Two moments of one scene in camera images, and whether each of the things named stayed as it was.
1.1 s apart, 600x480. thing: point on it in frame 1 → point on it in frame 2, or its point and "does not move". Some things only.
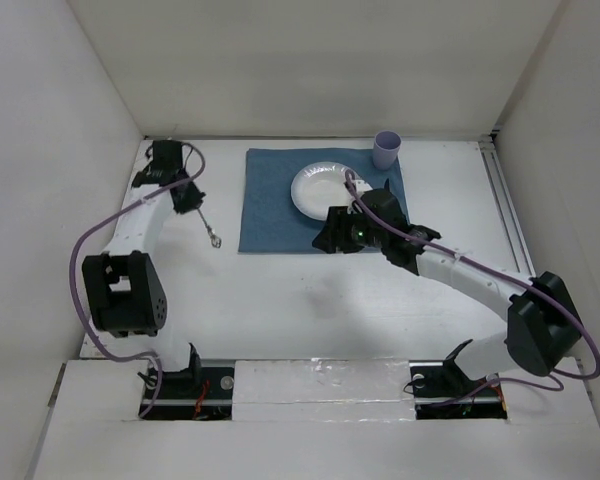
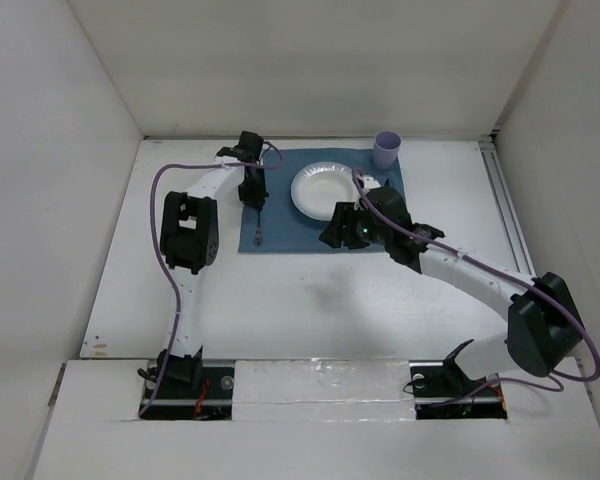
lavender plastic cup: [386, 146] does not move
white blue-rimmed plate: [317, 187] does not move
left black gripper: [193, 203] → [255, 199]
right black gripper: [329, 236] does not move
